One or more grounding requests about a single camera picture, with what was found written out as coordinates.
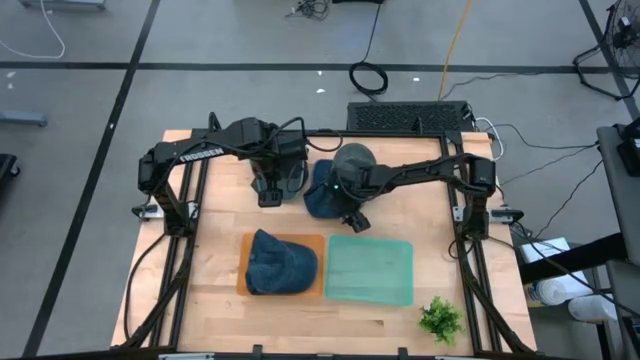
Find white paper towel roll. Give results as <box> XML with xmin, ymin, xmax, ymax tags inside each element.
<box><xmin>534</xmin><ymin>272</ymin><xmax>594</xmax><ymax>306</ymax></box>
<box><xmin>568</xmin><ymin>294</ymin><xmax>619</xmax><ymax>323</ymax></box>

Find dark grey cap pale-edged brim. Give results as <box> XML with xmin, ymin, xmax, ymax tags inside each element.
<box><xmin>249</xmin><ymin>158</ymin><xmax>311</xmax><ymax>203</ymax></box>

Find grey cart base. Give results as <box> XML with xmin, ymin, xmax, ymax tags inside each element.
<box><xmin>18</xmin><ymin>0</ymin><xmax>108</xmax><ymax>11</ymax></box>

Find thin black floor cable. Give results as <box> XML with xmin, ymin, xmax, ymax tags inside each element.
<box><xmin>482</xmin><ymin>122</ymin><xmax>601</xmax><ymax>151</ymax></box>

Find black floor fan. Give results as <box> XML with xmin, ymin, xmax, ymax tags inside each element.
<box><xmin>573</xmin><ymin>0</ymin><xmax>640</xmax><ymax>101</ymax></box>

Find grey monitor desk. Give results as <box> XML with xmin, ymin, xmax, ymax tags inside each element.
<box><xmin>596</xmin><ymin>124</ymin><xmax>640</xmax><ymax>266</ymax></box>

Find black floor object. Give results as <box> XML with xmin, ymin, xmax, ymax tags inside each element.
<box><xmin>0</xmin><ymin>153</ymin><xmax>21</xmax><ymax>191</ymax></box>

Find white floor cable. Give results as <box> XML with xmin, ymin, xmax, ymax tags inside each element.
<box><xmin>0</xmin><ymin>0</ymin><xmax>67</xmax><ymax>60</ymax></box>

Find black perforated computer case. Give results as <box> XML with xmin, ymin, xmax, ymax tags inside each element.
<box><xmin>346</xmin><ymin>100</ymin><xmax>476</xmax><ymax>134</ymax></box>

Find plain grey cap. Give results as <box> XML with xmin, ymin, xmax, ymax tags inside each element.
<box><xmin>330</xmin><ymin>142</ymin><xmax>379</xmax><ymax>174</ymax></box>

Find black shelf rail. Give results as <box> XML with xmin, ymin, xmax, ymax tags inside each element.
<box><xmin>519</xmin><ymin>232</ymin><xmax>629</xmax><ymax>286</ymax></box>

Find black coiled cable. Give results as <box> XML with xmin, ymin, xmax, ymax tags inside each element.
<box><xmin>348</xmin><ymin>0</ymin><xmax>390</xmax><ymax>97</ymax></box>

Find yellow cable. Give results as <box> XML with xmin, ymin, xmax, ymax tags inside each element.
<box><xmin>438</xmin><ymin>0</ymin><xmax>474</xmax><ymax>101</ymax></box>

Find black computer monitor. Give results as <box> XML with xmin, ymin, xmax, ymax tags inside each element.
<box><xmin>615</xmin><ymin>117</ymin><xmax>640</xmax><ymax>177</ymax></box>

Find small green artificial plant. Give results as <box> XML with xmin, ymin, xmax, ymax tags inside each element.
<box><xmin>418</xmin><ymin>295</ymin><xmax>465</xmax><ymax>346</ymax></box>

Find grey metal floor bar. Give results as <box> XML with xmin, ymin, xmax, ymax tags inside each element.
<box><xmin>0</xmin><ymin>109</ymin><xmax>49</xmax><ymax>128</ymax></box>

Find green cutting board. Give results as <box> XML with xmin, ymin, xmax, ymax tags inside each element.
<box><xmin>323</xmin><ymin>234</ymin><xmax>415</xmax><ymax>307</ymax></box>

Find tangled black cable bundle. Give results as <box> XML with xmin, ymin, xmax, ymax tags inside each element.
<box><xmin>285</xmin><ymin>0</ymin><xmax>331</xmax><ymax>21</ymax></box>

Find white cardboard box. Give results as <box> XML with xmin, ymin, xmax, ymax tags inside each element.
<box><xmin>519</xmin><ymin>237</ymin><xmax>571</xmax><ymax>264</ymax></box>

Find orange cutting board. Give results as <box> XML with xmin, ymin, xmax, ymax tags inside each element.
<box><xmin>235</xmin><ymin>232</ymin><xmax>327</xmax><ymax>300</ymax></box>

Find black aluminium rig frame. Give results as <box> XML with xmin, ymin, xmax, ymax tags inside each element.
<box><xmin>119</xmin><ymin>112</ymin><xmax>539</xmax><ymax>360</ymax></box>

